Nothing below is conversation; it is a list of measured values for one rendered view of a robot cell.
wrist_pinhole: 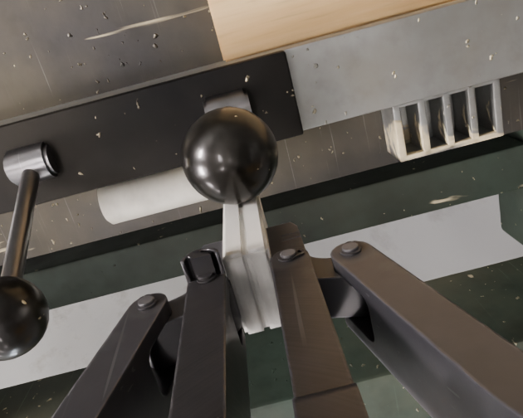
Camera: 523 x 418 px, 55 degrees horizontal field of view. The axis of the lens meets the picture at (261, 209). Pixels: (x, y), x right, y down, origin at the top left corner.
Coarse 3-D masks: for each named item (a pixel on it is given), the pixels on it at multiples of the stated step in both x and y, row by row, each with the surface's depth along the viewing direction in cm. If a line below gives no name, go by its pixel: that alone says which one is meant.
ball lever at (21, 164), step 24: (24, 168) 29; (48, 168) 29; (24, 192) 28; (24, 216) 26; (24, 240) 26; (24, 264) 25; (0, 288) 22; (24, 288) 22; (0, 312) 21; (24, 312) 22; (48, 312) 23; (0, 336) 21; (24, 336) 22; (0, 360) 22
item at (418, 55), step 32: (480, 0) 29; (512, 0) 29; (352, 32) 29; (384, 32) 29; (416, 32) 30; (448, 32) 30; (480, 32) 30; (512, 32) 30; (224, 64) 30; (288, 64) 30; (320, 64) 30; (352, 64) 30; (384, 64) 30; (416, 64) 30; (448, 64) 30; (480, 64) 30; (512, 64) 31; (96, 96) 32; (320, 96) 30; (352, 96) 31; (384, 96) 31; (416, 96) 31
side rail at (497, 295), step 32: (448, 288) 45; (480, 288) 44; (512, 288) 43; (480, 320) 40; (512, 320) 39; (256, 352) 43; (352, 352) 40; (32, 384) 47; (64, 384) 46; (256, 384) 39; (288, 384) 39; (384, 384) 37; (0, 416) 44; (32, 416) 43; (256, 416) 37; (288, 416) 38; (384, 416) 38; (416, 416) 38
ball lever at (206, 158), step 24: (216, 96) 29; (240, 96) 28; (216, 120) 18; (240, 120) 18; (192, 144) 18; (216, 144) 18; (240, 144) 18; (264, 144) 18; (192, 168) 18; (216, 168) 18; (240, 168) 18; (264, 168) 18; (216, 192) 19; (240, 192) 19
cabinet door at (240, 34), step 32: (224, 0) 30; (256, 0) 30; (288, 0) 30; (320, 0) 31; (352, 0) 31; (384, 0) 31; (416, 0) 31; (448, 0) 31; (224, 32) 31; (256, 32) 31; (288, 32) 31; (320, 32) 31
